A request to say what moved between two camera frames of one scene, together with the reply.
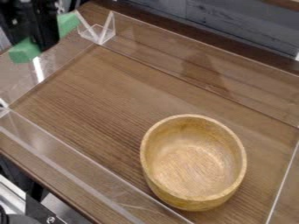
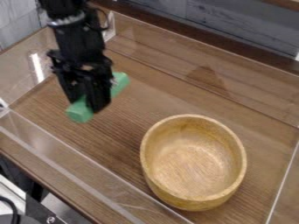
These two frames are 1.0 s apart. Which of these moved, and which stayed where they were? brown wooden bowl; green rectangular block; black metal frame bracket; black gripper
Moved: green rectangular block; black gripper
Stayed: black metal frame bracket; brown wooden bowl
